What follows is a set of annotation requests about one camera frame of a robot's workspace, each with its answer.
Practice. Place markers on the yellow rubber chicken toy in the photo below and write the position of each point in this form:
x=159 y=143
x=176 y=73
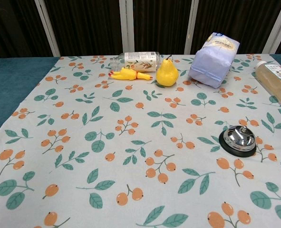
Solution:
x=128 y=74

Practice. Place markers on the fruit and leaf print tablecloth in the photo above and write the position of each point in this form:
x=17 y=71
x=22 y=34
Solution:
x=130 y=154

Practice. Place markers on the yellow toy pear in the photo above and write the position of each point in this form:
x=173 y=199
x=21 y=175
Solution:
x=167 y=74

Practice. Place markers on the clear empty labelled bottle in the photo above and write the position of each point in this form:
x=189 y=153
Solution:
x=140 y=60

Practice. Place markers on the round metal tin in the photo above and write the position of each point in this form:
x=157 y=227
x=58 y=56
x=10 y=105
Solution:
x=237 y=140

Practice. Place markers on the tea bottle white cap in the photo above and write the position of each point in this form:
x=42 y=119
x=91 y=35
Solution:
x=274 y=80

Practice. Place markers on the white partition frame post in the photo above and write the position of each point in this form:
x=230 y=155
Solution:
x=277 y=28
x=126 y=23
x=192 y=28
x=50 y=38

